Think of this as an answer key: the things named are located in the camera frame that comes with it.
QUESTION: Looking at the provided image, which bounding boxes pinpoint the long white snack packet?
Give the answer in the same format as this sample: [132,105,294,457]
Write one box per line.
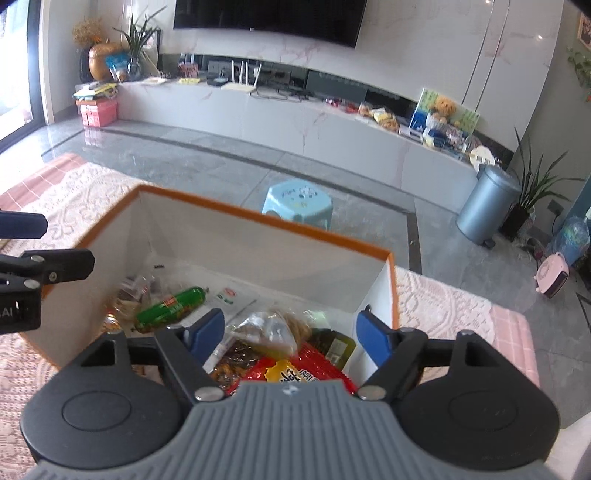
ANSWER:
[203,285,260,334]

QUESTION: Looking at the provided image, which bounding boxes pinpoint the grey pedal trash can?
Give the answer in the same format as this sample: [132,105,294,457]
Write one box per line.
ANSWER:
[455,165,522,248]

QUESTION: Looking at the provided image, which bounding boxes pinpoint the green sausage packet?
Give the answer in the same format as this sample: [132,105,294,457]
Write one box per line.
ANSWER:
[133,285,206,334]

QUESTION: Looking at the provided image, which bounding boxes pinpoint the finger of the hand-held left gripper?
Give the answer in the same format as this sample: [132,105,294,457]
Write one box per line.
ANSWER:
[0,248,96,290]
[0,209,49,240]

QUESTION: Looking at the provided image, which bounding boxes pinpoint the small clear snack packet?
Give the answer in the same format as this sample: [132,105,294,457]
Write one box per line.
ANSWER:
[226,309,315,359]

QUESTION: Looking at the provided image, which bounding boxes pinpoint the long-leaf potted plant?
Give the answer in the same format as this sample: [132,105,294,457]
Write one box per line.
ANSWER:
[498,126,587,241]

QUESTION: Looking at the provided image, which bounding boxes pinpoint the golden pumpkin vase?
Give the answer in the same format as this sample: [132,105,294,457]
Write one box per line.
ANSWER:
[87,42,128,83]

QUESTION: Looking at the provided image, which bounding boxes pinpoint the snack bags on cabinet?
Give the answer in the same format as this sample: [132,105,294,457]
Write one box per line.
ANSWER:
[357,102,400,133]

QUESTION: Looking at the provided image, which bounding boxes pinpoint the brown teddy bear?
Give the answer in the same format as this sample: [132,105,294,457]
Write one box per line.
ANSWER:
[431,95,458,123]

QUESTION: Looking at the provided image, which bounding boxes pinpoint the white marble television cabinet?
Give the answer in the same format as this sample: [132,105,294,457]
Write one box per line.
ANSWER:
[115,75,491,186]

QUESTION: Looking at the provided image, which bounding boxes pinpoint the pink cardboard box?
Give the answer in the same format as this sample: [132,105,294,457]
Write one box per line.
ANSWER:
[76,99,119,128]

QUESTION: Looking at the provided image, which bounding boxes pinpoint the green trailing vine plant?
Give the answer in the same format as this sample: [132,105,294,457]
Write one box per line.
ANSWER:
[566,45,591,89]

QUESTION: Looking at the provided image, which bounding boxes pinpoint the pink space heater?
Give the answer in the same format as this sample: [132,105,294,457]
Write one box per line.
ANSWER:
[533,251,574,300]

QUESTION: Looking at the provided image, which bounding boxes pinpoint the dark green snack packet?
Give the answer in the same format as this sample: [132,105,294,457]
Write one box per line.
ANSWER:
[307,327,358,370]

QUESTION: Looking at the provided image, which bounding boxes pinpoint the brown dried fruit packet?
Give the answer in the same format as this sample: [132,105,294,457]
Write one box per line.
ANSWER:
[210,342,257,393]

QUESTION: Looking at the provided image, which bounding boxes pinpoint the green plant in glass vase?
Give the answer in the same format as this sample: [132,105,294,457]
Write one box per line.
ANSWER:
[113,6,167,82]

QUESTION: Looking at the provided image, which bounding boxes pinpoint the green and white gift box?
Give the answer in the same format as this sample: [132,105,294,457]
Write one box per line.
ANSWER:
[410,87,481,140]

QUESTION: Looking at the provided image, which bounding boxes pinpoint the blue water bottle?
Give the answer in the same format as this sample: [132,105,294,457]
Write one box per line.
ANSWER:
[547,215,591,269]

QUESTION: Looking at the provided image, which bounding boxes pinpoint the orange cardboard box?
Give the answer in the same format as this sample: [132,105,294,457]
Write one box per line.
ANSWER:
[21,184,398,398]

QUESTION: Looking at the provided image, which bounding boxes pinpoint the dried yellow flower bunch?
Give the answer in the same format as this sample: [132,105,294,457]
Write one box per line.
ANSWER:
[71,17,110,49]

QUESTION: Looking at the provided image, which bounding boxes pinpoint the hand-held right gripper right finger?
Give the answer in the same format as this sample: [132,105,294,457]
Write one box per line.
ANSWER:
[355,309,522,402]

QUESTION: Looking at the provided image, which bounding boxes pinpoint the round white hand fan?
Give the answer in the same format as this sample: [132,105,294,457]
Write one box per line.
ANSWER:
[468,145,498,167]

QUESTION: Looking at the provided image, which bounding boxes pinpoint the white lace tablecloth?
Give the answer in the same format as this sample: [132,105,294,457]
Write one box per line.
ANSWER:
[0,159,502,480]

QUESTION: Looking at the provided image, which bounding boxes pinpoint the light blue plastic stool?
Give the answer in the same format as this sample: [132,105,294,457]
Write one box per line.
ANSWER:
[261,180,334,232]

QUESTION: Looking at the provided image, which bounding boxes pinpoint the large red snack packet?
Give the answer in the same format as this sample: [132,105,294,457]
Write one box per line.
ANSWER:
[231,343,359,396]

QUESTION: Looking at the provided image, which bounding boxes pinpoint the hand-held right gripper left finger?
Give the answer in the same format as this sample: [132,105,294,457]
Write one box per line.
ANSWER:
[60,307,227,402]

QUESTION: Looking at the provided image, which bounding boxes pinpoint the white router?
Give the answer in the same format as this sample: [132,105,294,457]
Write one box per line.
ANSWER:
[220,58,264,93]

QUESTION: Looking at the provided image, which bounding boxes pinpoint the black television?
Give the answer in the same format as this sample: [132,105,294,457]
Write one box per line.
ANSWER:
[173,0,368,49]

